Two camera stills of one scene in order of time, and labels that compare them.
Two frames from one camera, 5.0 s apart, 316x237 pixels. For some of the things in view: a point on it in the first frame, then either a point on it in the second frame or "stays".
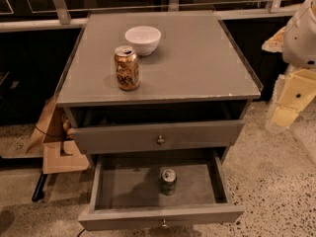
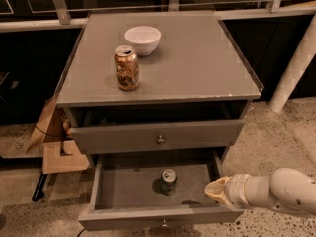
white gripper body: x=301 y=41 to x=236 y=191
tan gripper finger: x=284 y=117 to x=217 y=190
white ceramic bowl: x=145 y=39 stays
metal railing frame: x=222 y=11 stays
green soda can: x=168 y=181 stays
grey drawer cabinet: x=162 y=83 stays
